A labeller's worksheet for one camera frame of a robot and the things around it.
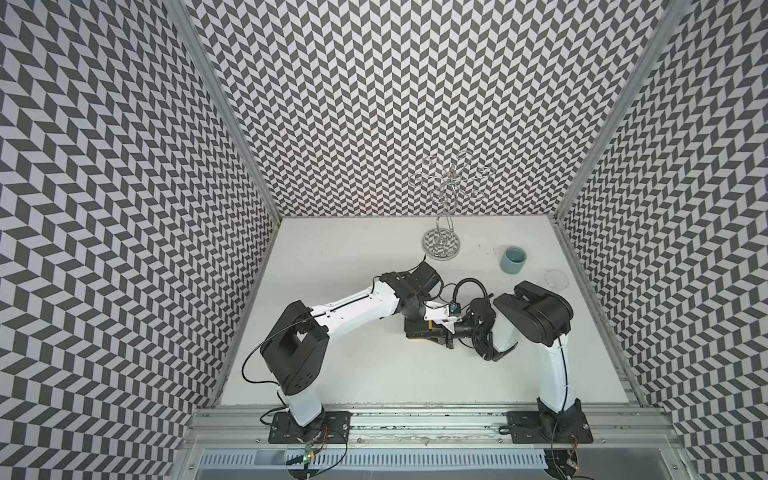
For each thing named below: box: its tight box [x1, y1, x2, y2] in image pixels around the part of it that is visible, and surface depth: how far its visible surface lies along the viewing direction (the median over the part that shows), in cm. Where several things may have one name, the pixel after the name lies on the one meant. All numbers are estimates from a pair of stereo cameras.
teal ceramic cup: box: [500, 246, 527, 275], surface depth 102 cm
